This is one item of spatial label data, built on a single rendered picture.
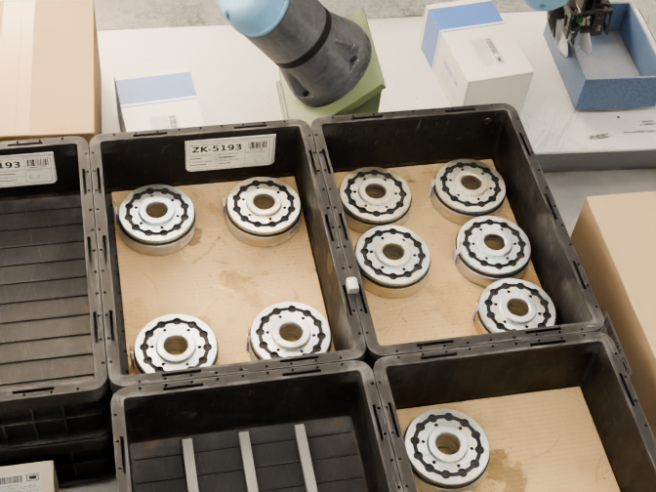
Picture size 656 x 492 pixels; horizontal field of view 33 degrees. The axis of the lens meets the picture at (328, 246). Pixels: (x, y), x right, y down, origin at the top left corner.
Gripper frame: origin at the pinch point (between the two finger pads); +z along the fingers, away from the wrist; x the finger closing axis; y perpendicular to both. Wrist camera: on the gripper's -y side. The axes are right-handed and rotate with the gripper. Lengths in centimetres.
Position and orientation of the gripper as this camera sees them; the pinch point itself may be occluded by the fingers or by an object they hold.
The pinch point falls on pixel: (566, 48)
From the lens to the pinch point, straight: 200.6
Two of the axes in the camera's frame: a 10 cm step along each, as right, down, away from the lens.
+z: 0.1, 6.2, 7.9
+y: 1.4, 7.8, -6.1
